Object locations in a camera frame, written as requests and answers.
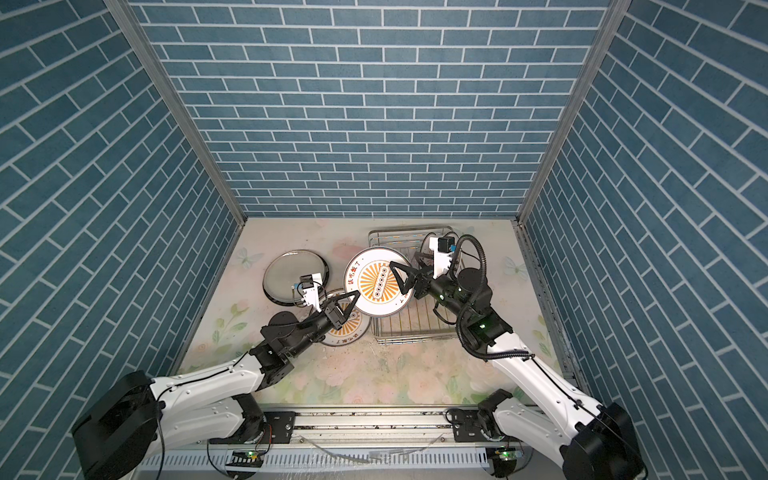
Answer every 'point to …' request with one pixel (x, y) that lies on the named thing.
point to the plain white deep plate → (284, 271)
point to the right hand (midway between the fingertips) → (400, 257)
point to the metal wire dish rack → (422, 320)
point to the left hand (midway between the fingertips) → (361, 298)
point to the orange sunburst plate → (369, 271)
